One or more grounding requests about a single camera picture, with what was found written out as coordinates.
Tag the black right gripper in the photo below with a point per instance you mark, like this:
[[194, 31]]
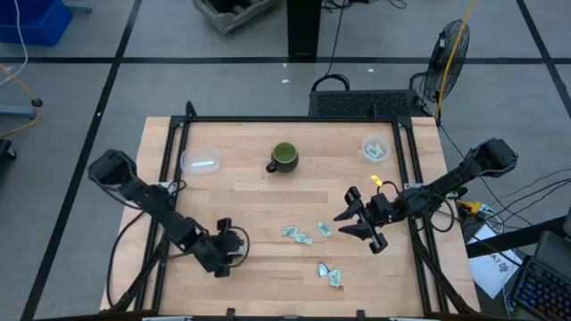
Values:
[[380, 209]]

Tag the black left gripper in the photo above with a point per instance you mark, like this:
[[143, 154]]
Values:
[[227, 247]]

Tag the green banknote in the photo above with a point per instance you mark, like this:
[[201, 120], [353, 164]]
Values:
[[381, 148], [322, 270], [335, 277], [289, 231], [373, 153]]

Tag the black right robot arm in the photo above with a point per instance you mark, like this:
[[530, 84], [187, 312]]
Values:
[[450, 180]]

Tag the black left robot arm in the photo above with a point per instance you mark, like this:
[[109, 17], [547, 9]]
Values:
[[169, 218]]

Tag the blue plastic bin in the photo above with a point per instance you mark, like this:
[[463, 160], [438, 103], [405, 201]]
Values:
[[35, 20]]

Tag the candy wrapper middle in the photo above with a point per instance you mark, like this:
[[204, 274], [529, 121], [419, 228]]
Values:
[[325, 228]]

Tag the candy wrapper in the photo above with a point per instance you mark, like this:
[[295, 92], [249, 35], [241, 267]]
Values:
[[325, 228], [304, 239]]

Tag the yellow tag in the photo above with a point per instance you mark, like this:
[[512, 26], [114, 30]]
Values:
[[376, 180]]

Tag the candy wrapper left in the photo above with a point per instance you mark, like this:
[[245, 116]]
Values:
[[304, 239]]

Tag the clear plastic round container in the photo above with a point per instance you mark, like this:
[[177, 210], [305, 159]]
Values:
[[366, 153]]

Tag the clear plastic lid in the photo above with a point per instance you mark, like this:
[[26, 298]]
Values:
[[201, 160]]

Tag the dark mug with green inside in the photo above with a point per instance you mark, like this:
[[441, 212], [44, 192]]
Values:
[[285, 161]]

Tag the black computer tower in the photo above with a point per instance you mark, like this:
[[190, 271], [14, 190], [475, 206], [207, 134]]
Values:
[[361, 103]]

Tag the white paper sheet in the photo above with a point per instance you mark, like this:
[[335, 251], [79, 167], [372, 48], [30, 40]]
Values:
[[490, 272]]

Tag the black floor fan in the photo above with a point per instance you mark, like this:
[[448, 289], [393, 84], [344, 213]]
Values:
[[446, 60]]

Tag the backlit black keyboard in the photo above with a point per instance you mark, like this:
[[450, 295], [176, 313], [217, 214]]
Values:
[[542, 290]]

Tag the black pillar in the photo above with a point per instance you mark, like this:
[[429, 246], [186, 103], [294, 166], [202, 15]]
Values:
[[303, 27]]

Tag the grey crate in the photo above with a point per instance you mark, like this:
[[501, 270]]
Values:
[[232, 15]]

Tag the black frame clip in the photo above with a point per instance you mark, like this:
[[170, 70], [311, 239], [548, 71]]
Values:
[[230, 312], [360, 314]]

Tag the black aluminium table frame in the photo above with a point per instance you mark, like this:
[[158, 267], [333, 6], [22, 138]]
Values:
[[290, 119]]

